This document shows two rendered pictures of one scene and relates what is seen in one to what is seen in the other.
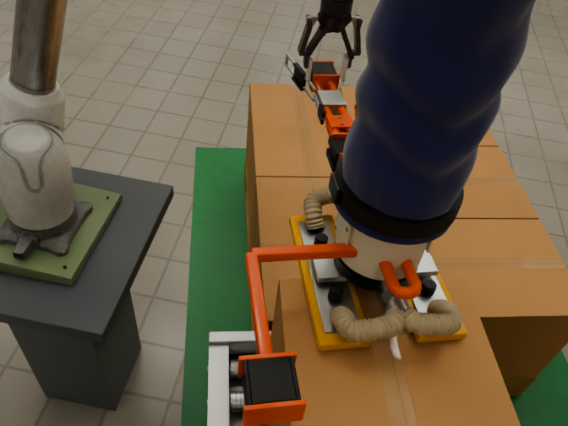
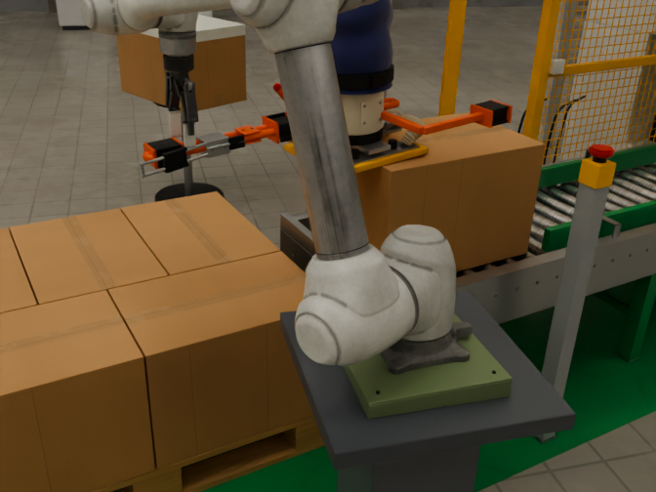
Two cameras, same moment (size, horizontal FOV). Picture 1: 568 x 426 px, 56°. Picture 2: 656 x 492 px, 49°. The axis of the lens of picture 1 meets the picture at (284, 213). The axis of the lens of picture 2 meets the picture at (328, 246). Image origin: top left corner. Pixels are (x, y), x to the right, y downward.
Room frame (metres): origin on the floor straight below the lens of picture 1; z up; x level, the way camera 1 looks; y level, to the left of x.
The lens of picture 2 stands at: (1.49, 1.75, 1.67)
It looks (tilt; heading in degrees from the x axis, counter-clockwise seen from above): 27 degrees down; 250
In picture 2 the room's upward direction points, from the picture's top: 2 degrees clockwise
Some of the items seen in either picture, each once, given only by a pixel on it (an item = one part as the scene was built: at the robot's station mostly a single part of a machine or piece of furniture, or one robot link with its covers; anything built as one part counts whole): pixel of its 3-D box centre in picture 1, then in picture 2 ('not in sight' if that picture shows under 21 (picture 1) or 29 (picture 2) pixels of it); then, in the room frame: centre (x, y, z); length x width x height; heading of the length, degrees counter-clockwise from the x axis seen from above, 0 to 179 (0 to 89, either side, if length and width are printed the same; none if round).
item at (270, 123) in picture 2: (351, 153); (282, 127); (0.95, -0.13, 1.06); 0.10 x 0.08 x 0.06; 104
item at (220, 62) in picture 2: not in sight; (181, 59); (0.92, -2.19, 0.82); 0.60 x 0.40 x 0.40; 117
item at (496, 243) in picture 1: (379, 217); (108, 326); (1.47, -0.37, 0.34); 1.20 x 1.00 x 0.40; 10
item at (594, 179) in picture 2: not in sight; (567, 310); (0.11, 0.19, 0.50); 0.07 x 0.07 x 1.00; 10
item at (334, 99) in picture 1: (330, 104); (213, 144); (1.15, -0.08, 1.05); 0.07 x 0.07 x 0.04; 14
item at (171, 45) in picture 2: not in sight; (178, 42); (1.23, -0.06, 1.32); 0.09 x 0.09 x 0.06
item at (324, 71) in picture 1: (322, 76); (164, 152); (1.29, -0.05, 1.04); 0.08 x 0.07 x 0.05; 14
